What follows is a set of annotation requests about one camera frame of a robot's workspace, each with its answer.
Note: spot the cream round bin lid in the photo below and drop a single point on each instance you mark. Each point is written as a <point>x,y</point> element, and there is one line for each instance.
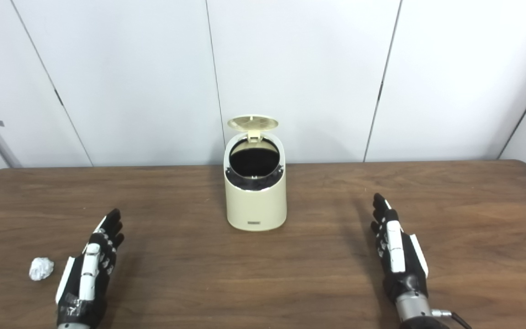
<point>252,122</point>

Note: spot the cream-colored round bin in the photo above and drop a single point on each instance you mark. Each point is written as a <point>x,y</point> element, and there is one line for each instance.
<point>256,205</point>

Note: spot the white paper ball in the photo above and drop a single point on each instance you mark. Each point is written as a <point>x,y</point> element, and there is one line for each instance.
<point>41,268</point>

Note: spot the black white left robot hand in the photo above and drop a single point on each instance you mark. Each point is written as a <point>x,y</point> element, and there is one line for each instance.
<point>89,274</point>

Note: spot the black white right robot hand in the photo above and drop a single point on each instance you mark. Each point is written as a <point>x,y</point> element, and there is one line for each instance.
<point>397,251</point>

